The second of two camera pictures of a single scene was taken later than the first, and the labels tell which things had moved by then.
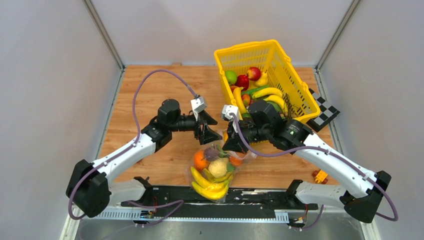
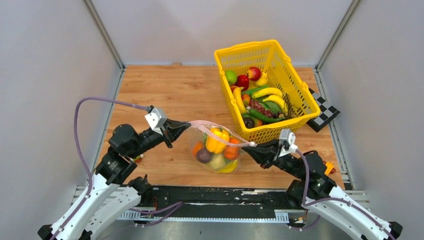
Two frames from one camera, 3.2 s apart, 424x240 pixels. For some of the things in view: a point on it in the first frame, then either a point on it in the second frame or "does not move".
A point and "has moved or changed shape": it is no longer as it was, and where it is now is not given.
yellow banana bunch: x=208 y=186 -> x=228 y=168
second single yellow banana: x=267 y=91 does not move
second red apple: x=242 y=81 does not move
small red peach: x=246 y=99 does not move
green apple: x=231 y=76 does not move
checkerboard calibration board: x=327 y=112 does not move
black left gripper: x=207 y=135 -> x=174 y=129
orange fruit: x=200 y=161 -> x=198 y=146
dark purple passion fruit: x=211 y=153 -> x=203 y=155
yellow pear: x=263 y=80 does not move
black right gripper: x=234 y=142 -> x=265 y=154
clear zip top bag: x=210 y=169 has moved or changed shape
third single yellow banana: x=278 y=100 does not move
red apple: x=254 y=73 does not move
